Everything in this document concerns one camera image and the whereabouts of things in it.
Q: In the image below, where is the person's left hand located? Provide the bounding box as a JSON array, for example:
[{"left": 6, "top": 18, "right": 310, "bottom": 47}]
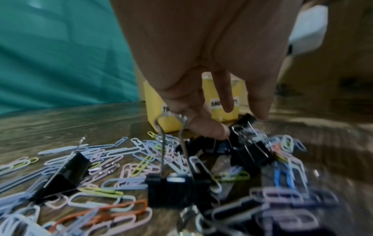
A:
[{"left": 110, "top": 0, "right": 304, "bottom": 141}]

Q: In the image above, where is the group of black binder clips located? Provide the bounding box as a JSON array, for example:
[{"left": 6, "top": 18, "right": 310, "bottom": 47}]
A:
[{"left": 28, "top": 113, "right": 281, "bottom": 236}]

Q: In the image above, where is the yellow divided sorting bin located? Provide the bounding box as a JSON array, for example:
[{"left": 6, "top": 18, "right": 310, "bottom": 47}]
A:
[{"left": 143, "top": 77, "right": 249, "bottom": 135}]

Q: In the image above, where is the wooden table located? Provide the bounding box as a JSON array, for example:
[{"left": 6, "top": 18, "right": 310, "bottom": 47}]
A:
[{"left": 0, "top": 95, "right": 373, "bottom": 236}]

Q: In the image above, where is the single black binder clip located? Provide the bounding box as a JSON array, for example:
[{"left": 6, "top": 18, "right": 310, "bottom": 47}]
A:
[{"left": 145, "top": 114, "right": 195, "bottom": 209}]

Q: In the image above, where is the pile of coloured paper clips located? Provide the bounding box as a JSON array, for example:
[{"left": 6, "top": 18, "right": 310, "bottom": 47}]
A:
[{"left": 0, "top": 131, "right": 339, "bottom": 236}]

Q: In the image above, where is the white sheet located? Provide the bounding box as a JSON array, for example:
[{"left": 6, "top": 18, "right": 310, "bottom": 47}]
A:
[{"left": 288, "top": 4, "right": 328, "bottom": 56}]

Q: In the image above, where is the teal curtain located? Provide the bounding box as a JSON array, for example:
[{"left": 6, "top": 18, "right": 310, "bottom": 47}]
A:
[{"left": 0, "top": 0, "right": 139, "bottom": 116}]

